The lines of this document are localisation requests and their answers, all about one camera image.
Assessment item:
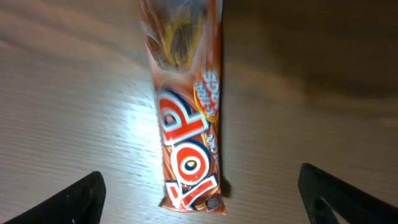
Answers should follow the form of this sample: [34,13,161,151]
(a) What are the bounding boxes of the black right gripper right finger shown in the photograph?
[298,163,397,224]

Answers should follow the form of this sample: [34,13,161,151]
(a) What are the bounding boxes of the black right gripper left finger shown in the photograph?
[5,171,106,224]

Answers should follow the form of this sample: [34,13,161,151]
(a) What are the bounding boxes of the orange Top chocolate bar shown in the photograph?
[140,0,226,214]

